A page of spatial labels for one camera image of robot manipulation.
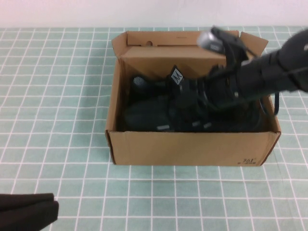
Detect black right camera bracket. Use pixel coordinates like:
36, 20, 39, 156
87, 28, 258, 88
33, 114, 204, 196
211, 25, 249, 64

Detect brown cardboard shoe box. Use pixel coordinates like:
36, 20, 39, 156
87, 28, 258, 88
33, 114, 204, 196
105, 30, 282, 167

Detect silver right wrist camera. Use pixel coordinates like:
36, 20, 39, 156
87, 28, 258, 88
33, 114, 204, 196
197, 29, 226, 53

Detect black knit sneaker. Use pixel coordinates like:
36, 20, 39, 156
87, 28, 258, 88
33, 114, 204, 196
129, 64, 212, 102
124, 95, 267, 133

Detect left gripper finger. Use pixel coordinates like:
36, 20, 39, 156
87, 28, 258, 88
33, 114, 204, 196
0, 201, 60, 231
0, 192, 56, 210

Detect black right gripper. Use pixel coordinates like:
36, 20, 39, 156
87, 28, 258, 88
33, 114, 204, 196
174, 66, 242, 109

